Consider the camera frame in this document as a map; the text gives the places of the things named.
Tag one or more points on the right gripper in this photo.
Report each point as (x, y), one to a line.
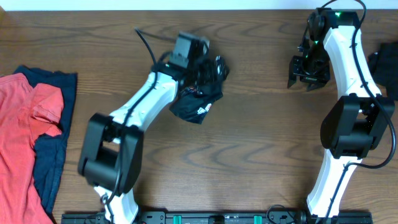
(295, 70)

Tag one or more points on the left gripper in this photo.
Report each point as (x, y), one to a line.
(209, 78)

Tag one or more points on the black patterned sports jersey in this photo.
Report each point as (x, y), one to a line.
(194, 105)

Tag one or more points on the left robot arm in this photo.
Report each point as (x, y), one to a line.
(112, 150)

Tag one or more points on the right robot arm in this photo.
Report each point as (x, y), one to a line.
(331, 48)

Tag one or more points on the black garment at right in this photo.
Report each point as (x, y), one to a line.
(383, 67)

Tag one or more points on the navy blue shirt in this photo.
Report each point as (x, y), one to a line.
(51, 151)

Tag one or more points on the red shirt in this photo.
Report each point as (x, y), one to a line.
(27, 112)

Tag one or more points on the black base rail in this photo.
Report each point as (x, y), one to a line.
(278, 217)

